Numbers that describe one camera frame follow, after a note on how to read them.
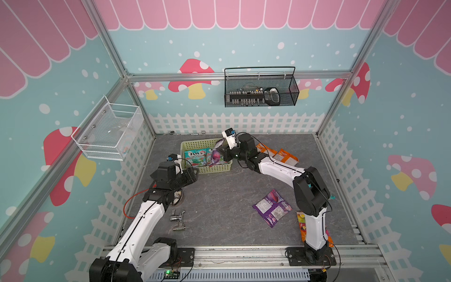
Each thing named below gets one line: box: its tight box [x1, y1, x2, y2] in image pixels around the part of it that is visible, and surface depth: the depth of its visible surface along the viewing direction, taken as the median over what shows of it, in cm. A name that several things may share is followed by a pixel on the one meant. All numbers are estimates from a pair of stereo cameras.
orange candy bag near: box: [271, 148, 300, 167], surface depth 108 cm
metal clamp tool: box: [170, 209, 187, 231], surface depth 85 cm
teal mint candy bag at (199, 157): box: [184, 148, 213, 168], surface depth 108 cm
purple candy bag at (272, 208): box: [251, 189, 293, 228], surface depth 87 cm
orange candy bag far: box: [256, 143, 278, 158], surface depth 111 cm
